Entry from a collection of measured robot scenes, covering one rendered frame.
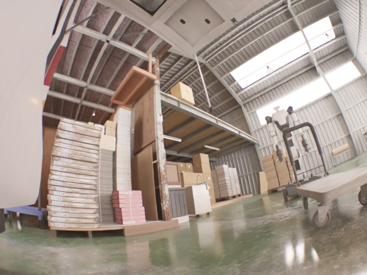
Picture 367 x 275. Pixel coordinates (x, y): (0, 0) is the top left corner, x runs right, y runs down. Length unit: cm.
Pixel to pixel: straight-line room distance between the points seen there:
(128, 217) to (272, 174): 383
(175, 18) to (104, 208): 220
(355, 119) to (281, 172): 634
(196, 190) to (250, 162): 725
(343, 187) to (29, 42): 89
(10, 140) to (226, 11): 157
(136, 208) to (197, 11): 208
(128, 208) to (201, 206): 127
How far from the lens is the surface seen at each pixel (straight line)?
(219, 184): 542
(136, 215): 178
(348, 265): 56
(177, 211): 212
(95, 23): 297
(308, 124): 167
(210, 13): 158
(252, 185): 950
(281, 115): 261
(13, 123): 18
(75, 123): 165
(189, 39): 165
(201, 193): 259
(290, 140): 252
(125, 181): 215
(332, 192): 76
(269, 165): 458
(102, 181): 203
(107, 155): 212
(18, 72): 15
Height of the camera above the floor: 32
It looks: 23 degrees up
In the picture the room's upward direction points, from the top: 8 degrees counter-clockwise
